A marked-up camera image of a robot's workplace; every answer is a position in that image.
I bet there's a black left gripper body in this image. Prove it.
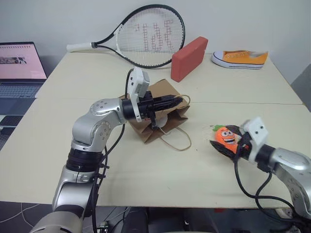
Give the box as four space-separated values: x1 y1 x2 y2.
138 91 158 120

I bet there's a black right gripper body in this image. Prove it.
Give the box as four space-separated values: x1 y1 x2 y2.
236 132 252 161

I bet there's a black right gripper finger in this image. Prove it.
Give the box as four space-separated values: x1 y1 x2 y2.
225 124 244 135
209 140 238 161

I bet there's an orange carrot plush toy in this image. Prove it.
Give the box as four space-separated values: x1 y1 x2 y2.
212 124 242 153

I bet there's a brown paper bag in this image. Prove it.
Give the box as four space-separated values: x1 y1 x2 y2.
119 79 193 152

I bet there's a red foam brick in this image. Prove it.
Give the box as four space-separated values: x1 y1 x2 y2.
170 36 209 83

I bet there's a yellow canvas sneaker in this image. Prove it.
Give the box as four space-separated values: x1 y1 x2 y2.
210 50 269 70

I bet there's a grey furniture panel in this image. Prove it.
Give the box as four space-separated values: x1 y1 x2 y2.
290 65 311 113

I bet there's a black white tennis racket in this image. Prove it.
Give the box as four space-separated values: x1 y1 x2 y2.
66 4 187 70

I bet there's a dark rounded base shape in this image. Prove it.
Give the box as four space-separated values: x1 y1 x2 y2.
97 206 294 233

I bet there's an open grey laptop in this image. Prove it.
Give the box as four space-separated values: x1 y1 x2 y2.
0 41 48 99

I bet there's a black flat device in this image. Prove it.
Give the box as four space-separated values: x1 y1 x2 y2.
0 115 24 128

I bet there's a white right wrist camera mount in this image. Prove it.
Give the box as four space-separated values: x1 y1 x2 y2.
240 116 269 163

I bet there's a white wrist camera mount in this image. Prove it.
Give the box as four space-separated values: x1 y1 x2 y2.
128 67 151 122
240 116 269 163

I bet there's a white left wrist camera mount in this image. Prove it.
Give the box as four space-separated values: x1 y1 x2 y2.
128 67 151 122

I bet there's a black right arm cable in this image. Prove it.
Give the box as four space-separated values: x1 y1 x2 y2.
233 143 302 219

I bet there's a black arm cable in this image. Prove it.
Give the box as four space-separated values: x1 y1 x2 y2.
90 70 135 233
233 143 302 219

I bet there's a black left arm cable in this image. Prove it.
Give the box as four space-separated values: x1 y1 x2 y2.
90 70 135 233

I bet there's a white floor cable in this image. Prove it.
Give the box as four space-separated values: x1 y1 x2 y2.
0 202 53 227

